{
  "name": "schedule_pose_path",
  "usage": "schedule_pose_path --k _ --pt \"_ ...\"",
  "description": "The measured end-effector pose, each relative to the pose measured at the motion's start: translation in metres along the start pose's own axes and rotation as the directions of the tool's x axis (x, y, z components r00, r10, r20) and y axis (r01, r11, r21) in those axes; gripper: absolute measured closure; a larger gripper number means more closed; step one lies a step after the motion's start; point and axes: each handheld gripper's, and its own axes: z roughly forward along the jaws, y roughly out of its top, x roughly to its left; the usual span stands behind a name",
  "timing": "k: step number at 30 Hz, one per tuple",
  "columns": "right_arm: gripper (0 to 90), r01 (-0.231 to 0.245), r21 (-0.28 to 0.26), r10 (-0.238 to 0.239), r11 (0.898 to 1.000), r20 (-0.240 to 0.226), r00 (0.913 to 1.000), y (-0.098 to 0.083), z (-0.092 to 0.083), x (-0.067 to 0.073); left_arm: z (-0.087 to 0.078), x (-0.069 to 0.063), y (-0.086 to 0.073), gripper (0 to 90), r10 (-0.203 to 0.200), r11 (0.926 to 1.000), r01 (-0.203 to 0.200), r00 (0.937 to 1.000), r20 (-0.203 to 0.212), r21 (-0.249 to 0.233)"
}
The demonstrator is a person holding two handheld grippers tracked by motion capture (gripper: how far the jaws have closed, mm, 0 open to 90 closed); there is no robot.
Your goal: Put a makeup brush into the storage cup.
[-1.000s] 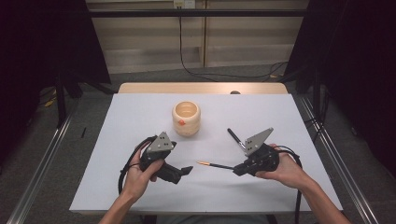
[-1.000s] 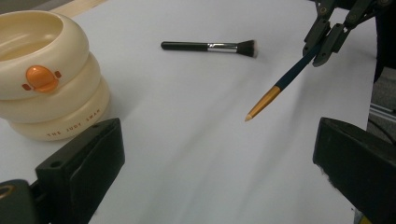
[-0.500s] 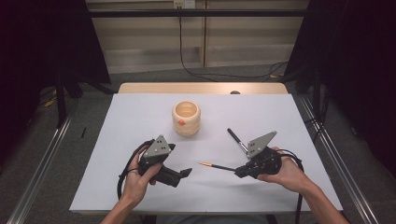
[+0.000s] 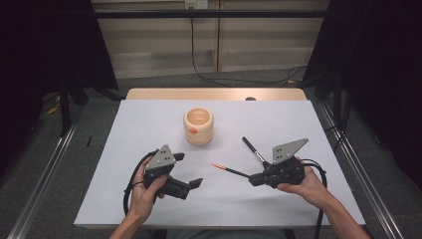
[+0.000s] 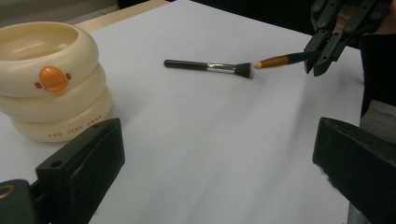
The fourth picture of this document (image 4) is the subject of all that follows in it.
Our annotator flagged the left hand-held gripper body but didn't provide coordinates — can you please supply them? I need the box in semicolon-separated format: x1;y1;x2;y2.
143;143;192;201

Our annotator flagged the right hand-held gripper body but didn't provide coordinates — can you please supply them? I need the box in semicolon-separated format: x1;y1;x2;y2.
263;137;310;189

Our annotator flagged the black makeup brush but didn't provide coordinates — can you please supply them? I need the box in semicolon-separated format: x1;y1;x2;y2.
241;136;272;168

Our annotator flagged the cream ringed holder orange beak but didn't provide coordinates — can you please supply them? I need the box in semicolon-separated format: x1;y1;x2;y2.
182;107;215;146

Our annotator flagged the person's right hand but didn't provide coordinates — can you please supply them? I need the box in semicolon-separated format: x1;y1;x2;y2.
277;164;333;211

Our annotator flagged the person's left hand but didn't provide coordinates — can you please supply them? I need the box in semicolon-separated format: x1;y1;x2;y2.
128;158;169;220

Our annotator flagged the white table mat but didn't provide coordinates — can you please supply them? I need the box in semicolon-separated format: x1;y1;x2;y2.
73;99;366;230

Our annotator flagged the black metal stand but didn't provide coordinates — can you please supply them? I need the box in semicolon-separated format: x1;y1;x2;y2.
59;78;73;137

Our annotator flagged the black curtain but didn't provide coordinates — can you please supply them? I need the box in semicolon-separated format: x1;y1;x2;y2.
0;0;118;173
303;0;422;190

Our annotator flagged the black horizontal bar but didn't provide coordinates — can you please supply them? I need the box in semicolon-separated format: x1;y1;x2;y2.
94;9;329;19

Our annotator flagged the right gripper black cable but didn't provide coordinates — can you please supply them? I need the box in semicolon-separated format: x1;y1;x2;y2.
300;158;328;239

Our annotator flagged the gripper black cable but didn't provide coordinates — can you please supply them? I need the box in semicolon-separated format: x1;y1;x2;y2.
122;149;159;217
300;158;328;239

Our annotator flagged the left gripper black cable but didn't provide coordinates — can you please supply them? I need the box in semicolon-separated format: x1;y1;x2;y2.
122;149;159;217

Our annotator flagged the aluminium floor rail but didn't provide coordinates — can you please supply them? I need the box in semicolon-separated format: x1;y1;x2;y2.
317;101;405;239
6;109;86;239

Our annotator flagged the black wall cable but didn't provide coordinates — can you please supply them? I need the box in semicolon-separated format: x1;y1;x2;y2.
189;7;308;88

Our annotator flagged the white wall socket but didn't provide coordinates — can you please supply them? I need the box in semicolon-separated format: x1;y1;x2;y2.
184;0;209;10

